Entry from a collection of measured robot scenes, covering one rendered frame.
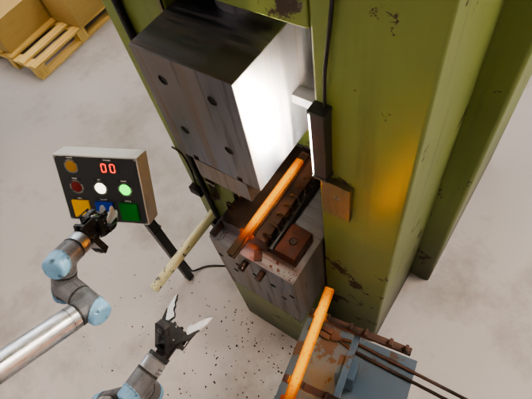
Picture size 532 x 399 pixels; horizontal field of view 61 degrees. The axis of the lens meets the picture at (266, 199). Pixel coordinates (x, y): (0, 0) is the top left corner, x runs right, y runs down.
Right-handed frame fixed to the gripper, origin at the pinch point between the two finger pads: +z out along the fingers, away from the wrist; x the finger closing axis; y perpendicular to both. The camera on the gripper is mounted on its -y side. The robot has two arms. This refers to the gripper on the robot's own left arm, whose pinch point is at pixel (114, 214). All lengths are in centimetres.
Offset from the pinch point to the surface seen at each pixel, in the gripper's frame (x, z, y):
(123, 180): 0.1, 10.2, 8.1
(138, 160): -7.0, 11.1, 16.3
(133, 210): -2.0, 9.5, -3.7
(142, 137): 72, 160, -34
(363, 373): -90, -14, -47
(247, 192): -53, -12, 18
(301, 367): -71, -33, -27
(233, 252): -43.3, -1.3, -11.0
